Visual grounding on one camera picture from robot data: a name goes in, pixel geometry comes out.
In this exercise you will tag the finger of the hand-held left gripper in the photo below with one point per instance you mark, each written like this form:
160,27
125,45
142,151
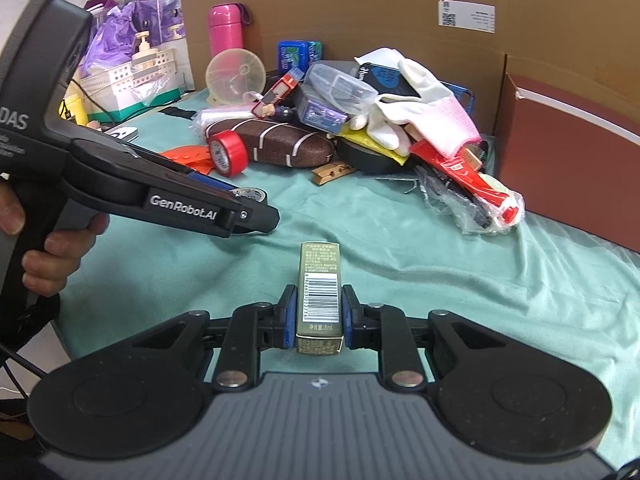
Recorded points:
200,179
200,210

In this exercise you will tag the stack of zip bags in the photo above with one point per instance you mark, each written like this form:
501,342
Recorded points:
220,115

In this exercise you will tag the white shipping label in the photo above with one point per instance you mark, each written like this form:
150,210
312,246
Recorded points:
467,16

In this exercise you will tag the small toy figure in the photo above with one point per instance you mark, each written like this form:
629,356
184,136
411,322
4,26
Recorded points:
265,107

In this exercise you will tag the yellow packet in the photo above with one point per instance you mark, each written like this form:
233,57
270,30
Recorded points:
357,139

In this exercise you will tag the wooden clothespin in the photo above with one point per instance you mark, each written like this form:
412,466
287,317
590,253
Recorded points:
327,174

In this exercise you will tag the blue candy box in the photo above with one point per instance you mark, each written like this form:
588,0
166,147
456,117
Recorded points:
299,55

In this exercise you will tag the red tape roll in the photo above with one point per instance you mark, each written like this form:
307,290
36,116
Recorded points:
235,152

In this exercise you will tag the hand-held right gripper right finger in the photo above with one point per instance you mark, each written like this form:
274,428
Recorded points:
348,317

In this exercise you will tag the white small device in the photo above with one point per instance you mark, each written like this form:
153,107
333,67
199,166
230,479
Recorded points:
122,133

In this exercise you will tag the teal table cloth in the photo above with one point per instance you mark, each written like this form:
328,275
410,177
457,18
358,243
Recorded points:
400,270

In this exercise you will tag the translucent plastic funnel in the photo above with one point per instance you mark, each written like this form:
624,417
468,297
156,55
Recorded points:
232,72

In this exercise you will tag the orange plastic piece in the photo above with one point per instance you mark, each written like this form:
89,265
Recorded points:
187,155

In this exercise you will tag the clear plastic bag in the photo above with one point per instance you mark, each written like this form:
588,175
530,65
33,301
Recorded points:
445,200

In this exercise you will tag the red tube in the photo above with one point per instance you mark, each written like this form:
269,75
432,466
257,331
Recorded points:
460,170

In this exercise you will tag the purple carton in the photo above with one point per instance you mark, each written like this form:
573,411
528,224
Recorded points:
320,112

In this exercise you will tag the clear plastic case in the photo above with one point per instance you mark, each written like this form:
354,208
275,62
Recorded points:
330,80

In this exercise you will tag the white glove with pink cuff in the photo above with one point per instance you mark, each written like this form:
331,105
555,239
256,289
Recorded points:
400,110

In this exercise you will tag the person's left hand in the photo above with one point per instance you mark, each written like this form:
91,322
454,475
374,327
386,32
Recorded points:
60,240

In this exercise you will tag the cream pump bottle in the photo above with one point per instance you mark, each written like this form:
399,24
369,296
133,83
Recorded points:
144,50

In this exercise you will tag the white plastic basket organiser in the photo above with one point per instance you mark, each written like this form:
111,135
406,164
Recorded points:
145,85

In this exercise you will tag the yellow container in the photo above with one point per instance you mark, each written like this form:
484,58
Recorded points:
72,105

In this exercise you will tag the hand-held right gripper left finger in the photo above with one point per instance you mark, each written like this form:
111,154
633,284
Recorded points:
289,317

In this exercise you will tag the pink thermos bottle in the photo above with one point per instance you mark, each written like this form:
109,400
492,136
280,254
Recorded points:
226,30

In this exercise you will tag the small gold carton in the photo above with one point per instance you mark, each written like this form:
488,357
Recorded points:
320,270

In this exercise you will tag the large cardboard box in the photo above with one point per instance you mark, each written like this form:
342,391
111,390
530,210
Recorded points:
350,10

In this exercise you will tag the black round tin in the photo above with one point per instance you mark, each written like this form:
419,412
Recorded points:
365,160

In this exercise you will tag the black pouch with blue print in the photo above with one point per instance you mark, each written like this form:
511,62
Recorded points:
382,82

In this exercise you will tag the purple plastic bag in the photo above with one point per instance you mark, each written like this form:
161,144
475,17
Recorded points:
125,25

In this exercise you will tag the brown glasses case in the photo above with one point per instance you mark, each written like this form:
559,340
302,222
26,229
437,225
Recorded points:
280,142

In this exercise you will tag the maroon box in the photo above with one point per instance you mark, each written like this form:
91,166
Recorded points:
565,160

